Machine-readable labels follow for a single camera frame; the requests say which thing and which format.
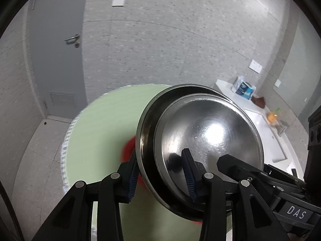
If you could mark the wall mirror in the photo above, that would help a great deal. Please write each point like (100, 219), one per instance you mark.
(296, 80)

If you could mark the small green item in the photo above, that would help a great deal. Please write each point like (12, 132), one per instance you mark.
(277, 110)

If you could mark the white sink basin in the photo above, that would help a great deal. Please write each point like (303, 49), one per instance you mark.
(265, 130)

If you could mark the white wall socket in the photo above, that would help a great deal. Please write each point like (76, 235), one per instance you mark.
(258, 67)
(252, 63)

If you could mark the large steel bowl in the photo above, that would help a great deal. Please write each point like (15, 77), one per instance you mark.
(150, 120)

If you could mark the light green round table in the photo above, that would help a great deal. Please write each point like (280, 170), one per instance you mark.
(100, 130)

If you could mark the white lace tablecloth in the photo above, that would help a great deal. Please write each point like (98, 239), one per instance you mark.
(64, 160)

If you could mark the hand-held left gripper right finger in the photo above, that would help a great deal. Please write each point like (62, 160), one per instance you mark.
(189, 178)

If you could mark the medium steel bowl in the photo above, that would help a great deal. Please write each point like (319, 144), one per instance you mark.
(213, 130)

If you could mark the red plastic basin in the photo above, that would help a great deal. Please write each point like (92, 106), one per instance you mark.
(126, 150)

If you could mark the white sink counter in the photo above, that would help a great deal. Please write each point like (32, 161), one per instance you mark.
(225, 85)

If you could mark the door vent grille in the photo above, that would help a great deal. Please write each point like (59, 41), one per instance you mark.
(62, 99)

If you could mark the blue white tissue pack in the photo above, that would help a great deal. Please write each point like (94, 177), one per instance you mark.
(242, 87)

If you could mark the metal faucet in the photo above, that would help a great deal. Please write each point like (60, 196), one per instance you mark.
(282, 128)

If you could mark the brown cloth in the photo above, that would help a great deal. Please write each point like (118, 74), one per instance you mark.
(259, 102)

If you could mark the grey door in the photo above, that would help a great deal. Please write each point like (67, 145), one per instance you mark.
(55, 67)

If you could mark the white light switch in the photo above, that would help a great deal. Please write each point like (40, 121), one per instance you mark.
(118, 0)

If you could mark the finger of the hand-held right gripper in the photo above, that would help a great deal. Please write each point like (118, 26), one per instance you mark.
(233, 165)

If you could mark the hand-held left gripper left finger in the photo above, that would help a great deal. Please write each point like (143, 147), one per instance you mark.
(131, 178)

